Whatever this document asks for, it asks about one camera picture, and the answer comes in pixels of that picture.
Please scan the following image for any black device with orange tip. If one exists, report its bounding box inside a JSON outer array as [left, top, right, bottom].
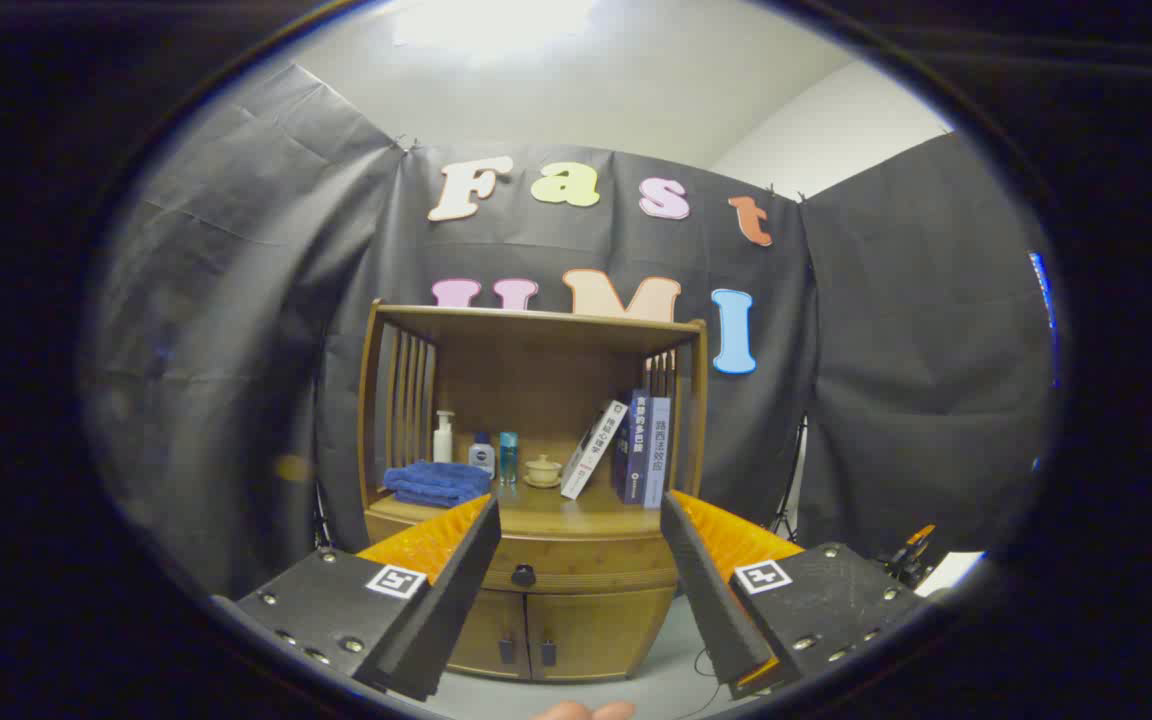
[[881, 525, 937, 591]]

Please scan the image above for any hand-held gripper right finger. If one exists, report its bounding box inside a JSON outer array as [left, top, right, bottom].
[[660, 490, 927, 701]]

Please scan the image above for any dark blue book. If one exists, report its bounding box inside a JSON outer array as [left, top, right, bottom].
[[613, 390, 651, 505]]

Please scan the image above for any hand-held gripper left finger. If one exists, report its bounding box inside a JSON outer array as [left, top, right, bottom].
[[236, 493, 503, 703]]

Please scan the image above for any folded blue towel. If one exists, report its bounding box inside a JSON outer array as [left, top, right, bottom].
[[383, 460, 493, 509]]

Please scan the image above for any light blue book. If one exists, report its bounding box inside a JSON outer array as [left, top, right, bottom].
[[643, 396, 672, 510]]

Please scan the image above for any wooden cabinet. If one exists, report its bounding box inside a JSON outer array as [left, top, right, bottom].
[[356, 300, 709, 683]]

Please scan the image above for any wooden countertop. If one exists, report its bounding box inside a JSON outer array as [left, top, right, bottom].
[[366, 480, 677, 541]]

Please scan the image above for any white book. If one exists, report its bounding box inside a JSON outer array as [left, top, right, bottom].
[[560, 400, 629, 500]]

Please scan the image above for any wooden drawer with black knob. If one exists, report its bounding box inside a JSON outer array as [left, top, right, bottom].
[[368, 515, 682, 593]]

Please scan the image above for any wooden cabinet door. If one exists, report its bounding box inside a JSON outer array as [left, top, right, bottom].
[[451, 590, 528, 679], [526, 592, 675, 683]]

